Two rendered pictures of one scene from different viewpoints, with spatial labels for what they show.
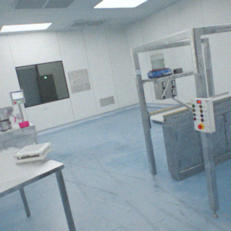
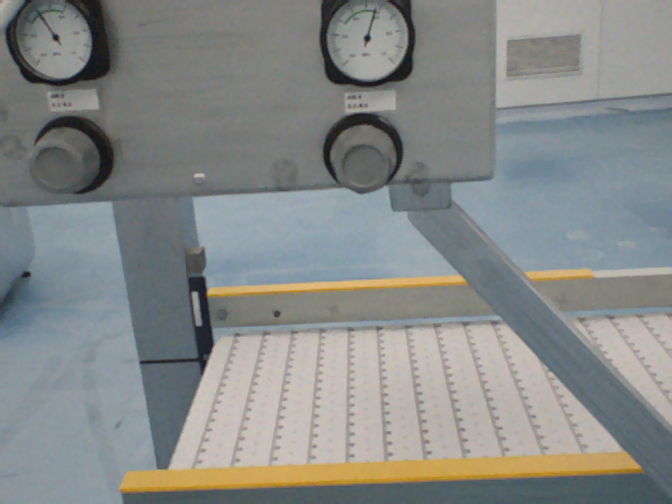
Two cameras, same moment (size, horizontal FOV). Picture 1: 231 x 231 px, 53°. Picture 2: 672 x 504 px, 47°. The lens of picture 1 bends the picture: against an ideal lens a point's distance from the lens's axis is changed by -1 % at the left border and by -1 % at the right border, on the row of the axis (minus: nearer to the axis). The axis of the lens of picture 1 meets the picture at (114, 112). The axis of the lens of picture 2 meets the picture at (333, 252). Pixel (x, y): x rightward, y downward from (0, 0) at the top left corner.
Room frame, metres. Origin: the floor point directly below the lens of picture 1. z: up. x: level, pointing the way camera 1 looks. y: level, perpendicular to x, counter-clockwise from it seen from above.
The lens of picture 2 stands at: (2.22, -0.78, 1.12)
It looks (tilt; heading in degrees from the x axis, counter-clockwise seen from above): 20 degrees down; 25
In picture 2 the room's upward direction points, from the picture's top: 4 degrees counter-clockwise
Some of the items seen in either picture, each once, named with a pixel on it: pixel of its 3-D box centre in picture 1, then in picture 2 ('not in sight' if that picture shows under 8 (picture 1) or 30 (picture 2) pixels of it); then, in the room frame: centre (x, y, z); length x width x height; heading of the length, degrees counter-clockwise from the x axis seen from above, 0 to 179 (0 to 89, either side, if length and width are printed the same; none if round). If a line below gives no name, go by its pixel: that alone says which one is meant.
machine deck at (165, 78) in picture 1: (170, 76); not in sight; (2.75, -0.72, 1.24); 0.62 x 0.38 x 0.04; 113
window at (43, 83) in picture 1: (44, 83); not in sight; (6.98, 1.87, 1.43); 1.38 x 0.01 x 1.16; 120
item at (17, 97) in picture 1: (20, 107); not in sight; (4.29, 1.68, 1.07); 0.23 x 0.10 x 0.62; 120
